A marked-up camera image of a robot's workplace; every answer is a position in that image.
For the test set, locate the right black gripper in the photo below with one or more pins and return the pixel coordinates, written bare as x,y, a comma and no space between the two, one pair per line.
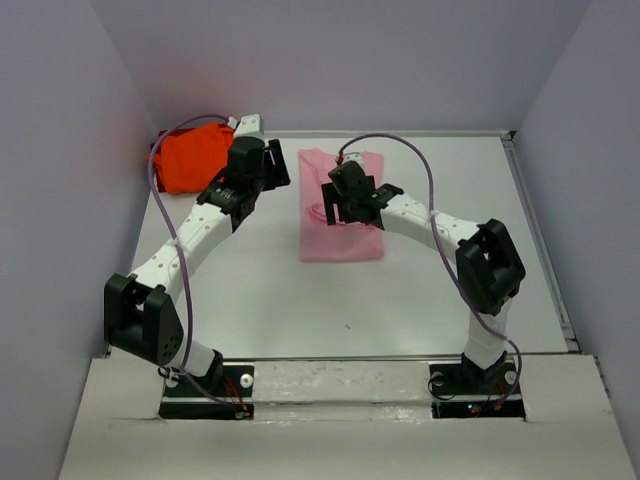
333,196

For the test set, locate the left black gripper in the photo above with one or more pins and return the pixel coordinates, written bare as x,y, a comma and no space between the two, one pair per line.
278,173

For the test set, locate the pink t shirt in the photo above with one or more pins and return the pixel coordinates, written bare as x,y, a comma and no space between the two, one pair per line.
320,242

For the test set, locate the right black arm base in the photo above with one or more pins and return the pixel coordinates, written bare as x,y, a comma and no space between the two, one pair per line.
455,397

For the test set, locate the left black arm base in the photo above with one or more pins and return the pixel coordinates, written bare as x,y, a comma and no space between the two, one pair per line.
229,400

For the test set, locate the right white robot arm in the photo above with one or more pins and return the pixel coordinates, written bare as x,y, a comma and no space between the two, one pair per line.
482,259

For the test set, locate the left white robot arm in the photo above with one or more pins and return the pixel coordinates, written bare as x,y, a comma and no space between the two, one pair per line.
140,316

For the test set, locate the orange folded t shirt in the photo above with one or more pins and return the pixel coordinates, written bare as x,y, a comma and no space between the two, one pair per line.
211,143

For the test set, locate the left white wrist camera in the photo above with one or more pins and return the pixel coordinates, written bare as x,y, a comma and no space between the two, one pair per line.
247,126

